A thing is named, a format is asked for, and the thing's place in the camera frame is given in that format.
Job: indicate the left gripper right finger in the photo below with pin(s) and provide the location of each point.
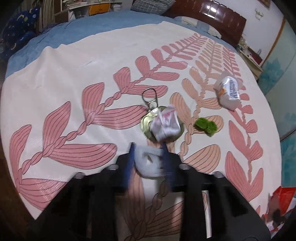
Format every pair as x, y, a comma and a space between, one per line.
213, 209

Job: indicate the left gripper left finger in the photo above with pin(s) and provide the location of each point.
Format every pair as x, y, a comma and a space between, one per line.
84, 209

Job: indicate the white tissue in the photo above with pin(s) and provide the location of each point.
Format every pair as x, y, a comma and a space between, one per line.
148, 161

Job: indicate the green fuzzy scrap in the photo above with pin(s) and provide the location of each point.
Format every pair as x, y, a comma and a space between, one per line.
207, 126

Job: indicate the white pink wrapper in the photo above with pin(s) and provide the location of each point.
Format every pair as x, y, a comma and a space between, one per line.
165, 125

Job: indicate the red trash bag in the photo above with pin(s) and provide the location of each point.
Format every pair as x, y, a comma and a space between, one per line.
279, 207

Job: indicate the white pink patterned bedspread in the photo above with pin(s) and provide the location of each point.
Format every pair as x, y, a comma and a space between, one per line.
76, 108

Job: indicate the blue patterned wardrobe door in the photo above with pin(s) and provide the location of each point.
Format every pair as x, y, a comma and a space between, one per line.
277, 82

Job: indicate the cream bedside drawer cabinet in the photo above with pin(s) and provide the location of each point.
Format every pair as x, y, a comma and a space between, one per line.
254, 67

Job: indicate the blue bed sheet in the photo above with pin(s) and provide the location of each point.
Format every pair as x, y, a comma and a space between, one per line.
73, 31

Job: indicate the dark red wooden headboard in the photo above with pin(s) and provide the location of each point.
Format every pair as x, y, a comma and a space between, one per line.
228, 22

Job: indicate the dark blue star fabric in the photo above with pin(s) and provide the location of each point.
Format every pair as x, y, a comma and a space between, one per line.
18, 31

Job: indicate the white blue pillow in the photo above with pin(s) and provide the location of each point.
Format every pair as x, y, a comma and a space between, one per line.
199, 24

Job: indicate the cluttered wooden bookshelf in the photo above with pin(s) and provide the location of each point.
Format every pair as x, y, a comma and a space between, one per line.
59, 11

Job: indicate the grey striped pillow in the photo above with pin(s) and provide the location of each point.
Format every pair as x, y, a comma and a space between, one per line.
157, 7

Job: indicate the gold can lid with ring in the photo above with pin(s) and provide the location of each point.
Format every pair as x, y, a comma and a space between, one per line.
150, 99

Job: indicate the white wall switch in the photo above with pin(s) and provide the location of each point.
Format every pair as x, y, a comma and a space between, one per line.
258, 14

